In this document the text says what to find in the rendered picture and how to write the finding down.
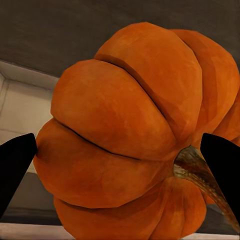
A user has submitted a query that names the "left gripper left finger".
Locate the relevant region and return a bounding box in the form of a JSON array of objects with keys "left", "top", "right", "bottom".
[{"left": 0, "top": 133, "right": 37, "bottom": 220}]

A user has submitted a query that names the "pumpkin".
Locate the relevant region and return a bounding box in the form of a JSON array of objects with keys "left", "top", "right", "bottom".
[{"left": 33, "top": 22, "right": 240, "bottom": 240}]

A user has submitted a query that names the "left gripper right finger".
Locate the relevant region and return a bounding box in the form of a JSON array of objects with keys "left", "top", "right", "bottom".
[{"left": 200, "top": 133, "right": 240, "bottom": 224}]

